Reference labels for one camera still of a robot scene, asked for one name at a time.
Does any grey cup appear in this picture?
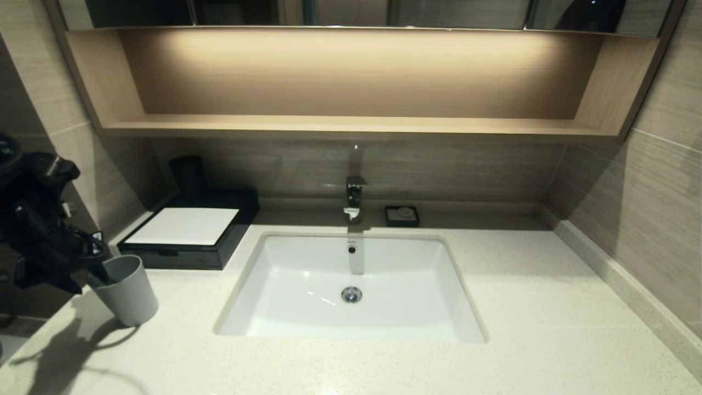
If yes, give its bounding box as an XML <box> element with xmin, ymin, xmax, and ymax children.
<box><xmin>89</xmin><ymin>254</ymin><xmax>160</xmax><ymax>328</ymax></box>

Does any black box body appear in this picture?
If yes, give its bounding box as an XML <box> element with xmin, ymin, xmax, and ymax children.
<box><xmin>118</xmin><ymin>189</ymin><xmax>261</xmax><ymax>270</ymax></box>

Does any white ceramic sink basin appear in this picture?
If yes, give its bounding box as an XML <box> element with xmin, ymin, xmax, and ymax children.
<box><xmin>214</xmin><ymin>232</ymin><xmax>489</xmax><ymax>345</ymax></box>

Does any chrome faucet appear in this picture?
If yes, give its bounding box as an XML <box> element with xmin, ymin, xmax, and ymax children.
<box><xmin>344</xmin><ymin>176</ymin><xmax>369</xmax><ymax>224</ymax></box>

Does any black soap dish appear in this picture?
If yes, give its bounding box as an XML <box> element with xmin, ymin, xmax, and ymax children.
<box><xmin>385</xmin><ymin>205</ymin><xmax>421</xmax><ymax>228</ymax></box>

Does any black amenity tray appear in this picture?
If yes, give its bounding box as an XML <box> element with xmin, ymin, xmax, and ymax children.
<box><xmin>118</xmin><ymin>242</ymin><xmax>223</xmax><ymax>270</ymax></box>

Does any black cylindrical container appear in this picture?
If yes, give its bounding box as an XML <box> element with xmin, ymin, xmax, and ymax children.
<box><xmin>168</xmin><ymin>155</ymin><xmax>208</xmax><ymax>201</ymax></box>

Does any stone backsplash ledge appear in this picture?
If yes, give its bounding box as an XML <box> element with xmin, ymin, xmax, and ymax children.
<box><xmin>540</xmin><ymin>203</ymin><xmax>702</xmax><ymax>379</ymax></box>

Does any wooden wall shelf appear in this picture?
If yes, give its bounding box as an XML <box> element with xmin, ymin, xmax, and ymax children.
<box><xmin>47</xmin><ymin>26</ymin><xmax>686</xmax><ymax>144</ymax></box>

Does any mirror cabinet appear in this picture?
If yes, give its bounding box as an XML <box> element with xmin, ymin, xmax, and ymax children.
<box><xmin>55</xmin><ymin>0</ymin><xmax>678</xmax><ymax>37</ymax></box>

